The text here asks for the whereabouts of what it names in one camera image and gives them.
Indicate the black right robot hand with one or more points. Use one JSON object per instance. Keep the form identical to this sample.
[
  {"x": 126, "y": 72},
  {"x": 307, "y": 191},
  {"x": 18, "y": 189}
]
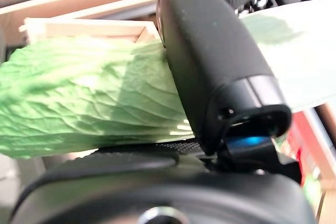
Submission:
[{"x": 210, "y": 51}]

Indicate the napa cabbage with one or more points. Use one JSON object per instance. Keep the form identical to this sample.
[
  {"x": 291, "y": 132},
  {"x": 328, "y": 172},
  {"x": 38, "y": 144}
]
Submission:
[{"x": 78, "y": 90}]

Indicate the wooden vegetable display shelf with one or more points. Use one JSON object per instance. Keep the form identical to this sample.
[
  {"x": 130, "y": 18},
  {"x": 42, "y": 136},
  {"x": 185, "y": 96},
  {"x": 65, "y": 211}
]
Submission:
[{"x": 78, "y": 1}]

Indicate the wooden carrot crate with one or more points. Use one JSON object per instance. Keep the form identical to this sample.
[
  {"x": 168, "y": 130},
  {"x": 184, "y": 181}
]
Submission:
[{"x": 325, "y": 161}]

